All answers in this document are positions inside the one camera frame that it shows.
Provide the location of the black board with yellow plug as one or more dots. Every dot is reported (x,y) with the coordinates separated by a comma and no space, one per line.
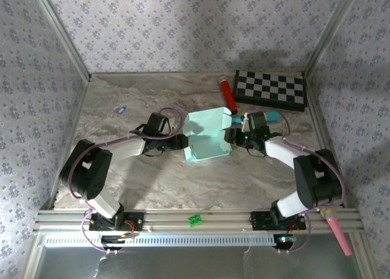
(112,239)

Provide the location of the long aluminium frame rail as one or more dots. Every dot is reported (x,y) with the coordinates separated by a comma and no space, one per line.
(219,219)

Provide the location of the grey metal sheet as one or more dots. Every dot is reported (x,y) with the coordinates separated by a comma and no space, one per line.
(198,263)

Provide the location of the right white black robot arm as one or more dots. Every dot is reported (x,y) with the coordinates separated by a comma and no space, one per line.
(317,181)

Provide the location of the short aluminium table edge rail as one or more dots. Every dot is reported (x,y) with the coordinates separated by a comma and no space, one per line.
(182,74)

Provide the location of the teal marker pen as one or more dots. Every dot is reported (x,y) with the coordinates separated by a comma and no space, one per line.
(272,116)

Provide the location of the pink toy microphone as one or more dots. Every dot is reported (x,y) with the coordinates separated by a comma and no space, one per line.
(338,233)

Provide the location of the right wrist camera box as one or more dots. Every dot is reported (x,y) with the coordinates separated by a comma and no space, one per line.
(257,122)

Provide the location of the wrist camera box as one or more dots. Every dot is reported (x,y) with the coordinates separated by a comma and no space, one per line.
(257,122)
(158,123)

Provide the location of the black grey folding chessboard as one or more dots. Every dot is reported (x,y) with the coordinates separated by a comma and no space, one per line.
(268,88)

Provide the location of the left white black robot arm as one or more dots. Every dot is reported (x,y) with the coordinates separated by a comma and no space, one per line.
(88,169)

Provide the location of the red glitter toy microphone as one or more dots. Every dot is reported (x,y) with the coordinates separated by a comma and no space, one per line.
(228,97)

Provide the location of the aluminium side rail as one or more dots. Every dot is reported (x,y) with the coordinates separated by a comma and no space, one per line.
(71,129)
(324,123)

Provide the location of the aluminium corner post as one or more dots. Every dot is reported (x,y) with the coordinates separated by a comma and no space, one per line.
(332,29)
(61,35)

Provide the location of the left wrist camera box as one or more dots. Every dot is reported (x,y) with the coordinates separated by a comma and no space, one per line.
(158,123)

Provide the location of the light blue paper box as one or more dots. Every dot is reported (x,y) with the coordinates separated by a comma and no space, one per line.
(207,151)

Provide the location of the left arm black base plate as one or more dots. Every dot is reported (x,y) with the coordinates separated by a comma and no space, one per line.
(138,221)

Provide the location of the green terminal block connector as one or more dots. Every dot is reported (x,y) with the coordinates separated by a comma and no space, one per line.
(195,221)

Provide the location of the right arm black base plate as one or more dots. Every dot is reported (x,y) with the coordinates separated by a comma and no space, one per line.
(259,221)

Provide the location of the black board with LED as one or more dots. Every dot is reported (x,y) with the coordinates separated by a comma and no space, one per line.
(283,241)

